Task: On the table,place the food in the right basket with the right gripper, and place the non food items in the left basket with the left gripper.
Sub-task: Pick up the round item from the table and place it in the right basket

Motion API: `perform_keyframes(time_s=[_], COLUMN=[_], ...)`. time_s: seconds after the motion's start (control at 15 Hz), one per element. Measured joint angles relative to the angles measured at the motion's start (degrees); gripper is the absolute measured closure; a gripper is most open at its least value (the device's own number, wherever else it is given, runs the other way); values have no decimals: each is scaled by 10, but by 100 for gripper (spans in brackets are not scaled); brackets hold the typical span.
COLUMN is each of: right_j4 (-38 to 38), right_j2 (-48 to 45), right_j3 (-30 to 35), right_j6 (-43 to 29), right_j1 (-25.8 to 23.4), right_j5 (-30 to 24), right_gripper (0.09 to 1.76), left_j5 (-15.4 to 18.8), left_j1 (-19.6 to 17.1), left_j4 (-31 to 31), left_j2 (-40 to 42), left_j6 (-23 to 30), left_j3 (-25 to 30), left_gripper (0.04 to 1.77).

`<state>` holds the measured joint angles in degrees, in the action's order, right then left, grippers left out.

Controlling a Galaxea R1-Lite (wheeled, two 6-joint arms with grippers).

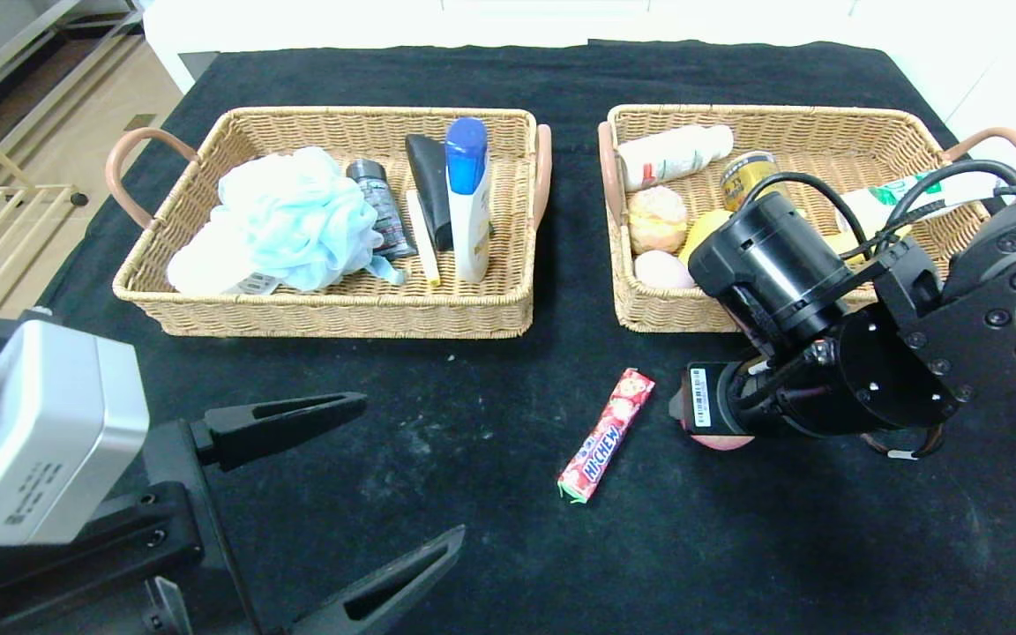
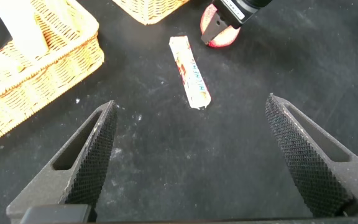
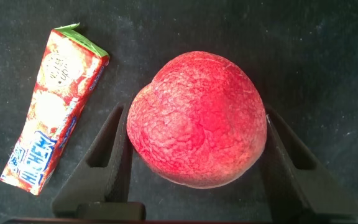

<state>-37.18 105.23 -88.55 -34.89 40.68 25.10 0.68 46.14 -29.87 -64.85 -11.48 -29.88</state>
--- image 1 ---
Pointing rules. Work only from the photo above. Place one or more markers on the white bottle with red label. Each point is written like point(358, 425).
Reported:
point(671, 157)

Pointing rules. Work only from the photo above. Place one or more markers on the pale pink round ball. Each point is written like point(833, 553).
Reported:
point(662, 271)

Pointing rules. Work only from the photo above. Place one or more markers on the yellow pear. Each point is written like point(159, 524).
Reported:
point(704, 234)

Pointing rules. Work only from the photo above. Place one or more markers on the red Hi-Chew candy pack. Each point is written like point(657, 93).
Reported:
point(607, 437)

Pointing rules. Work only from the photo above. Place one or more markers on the brown floor outlet plate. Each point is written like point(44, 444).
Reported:
point(139, 122)

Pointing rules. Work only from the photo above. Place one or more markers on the white marker yellow cap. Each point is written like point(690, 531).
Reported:
point(425, 242)

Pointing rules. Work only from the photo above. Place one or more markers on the black squeeze tube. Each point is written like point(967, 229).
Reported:
point(430, 176)

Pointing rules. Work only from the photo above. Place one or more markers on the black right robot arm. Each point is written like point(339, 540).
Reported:
point(958, 335)

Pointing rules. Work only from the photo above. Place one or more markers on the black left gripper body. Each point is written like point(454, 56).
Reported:
point(193, 489)

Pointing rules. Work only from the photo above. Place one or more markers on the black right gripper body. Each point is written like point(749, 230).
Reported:
point(700, 397)

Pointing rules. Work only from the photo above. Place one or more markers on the white round plastic container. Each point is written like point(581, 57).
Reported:
point(204, 265)

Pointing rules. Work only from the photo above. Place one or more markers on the grey squeeze tube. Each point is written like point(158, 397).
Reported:
point(384, 212)

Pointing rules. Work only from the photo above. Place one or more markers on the light blue bath loofah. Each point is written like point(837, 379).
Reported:
point(296, 216)

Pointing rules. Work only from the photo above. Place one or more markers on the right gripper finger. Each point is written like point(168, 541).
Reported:
point(680, 410)

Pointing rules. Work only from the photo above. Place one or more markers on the gold drink can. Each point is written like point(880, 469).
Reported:
point(746, 172)

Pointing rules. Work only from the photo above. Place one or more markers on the white milk bottle green label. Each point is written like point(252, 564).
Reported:
point(878, 198)

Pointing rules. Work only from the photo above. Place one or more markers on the pink cream puff bun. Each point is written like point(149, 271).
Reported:
point(656, 220)

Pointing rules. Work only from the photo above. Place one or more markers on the beige wooden rack on wheels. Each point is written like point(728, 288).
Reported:
point(32, 187)

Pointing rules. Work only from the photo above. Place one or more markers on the black tablecloth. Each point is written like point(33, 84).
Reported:
point(561, 564)

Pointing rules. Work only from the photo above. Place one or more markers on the white cabinet front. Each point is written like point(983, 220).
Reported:
point(1002, 70)

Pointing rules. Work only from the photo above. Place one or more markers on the white table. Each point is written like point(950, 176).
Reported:
point(199, 26)

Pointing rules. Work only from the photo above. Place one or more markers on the white shampoo bottle blue cap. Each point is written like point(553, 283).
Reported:
point(470, 220)

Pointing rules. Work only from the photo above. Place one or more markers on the yellow banana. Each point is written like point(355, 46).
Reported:
point(843, 244)

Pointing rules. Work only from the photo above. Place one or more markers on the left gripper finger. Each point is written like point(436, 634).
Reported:
point(270, 428)
point(384, 591)

